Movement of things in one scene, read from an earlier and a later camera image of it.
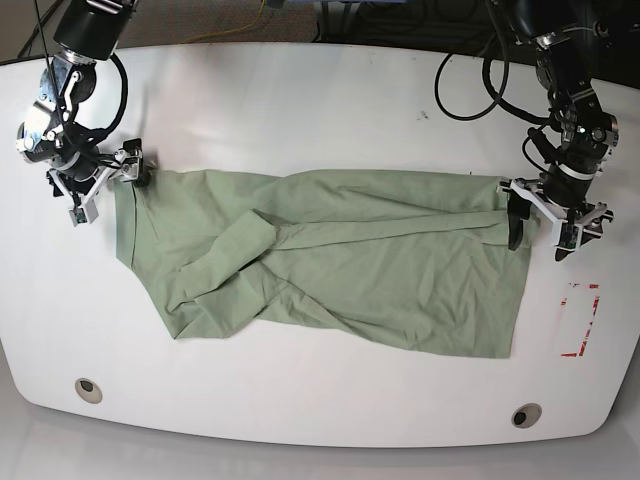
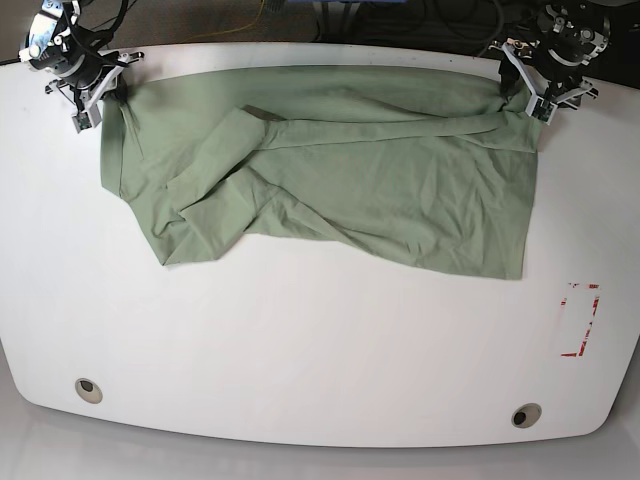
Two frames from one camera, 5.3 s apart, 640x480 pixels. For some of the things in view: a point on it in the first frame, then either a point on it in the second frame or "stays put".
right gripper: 564,199 to 565,87
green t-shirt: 415,261 to 407,167
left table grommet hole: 88,391 stays put
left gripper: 82,182 to 91,85
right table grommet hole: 526,415 stays put
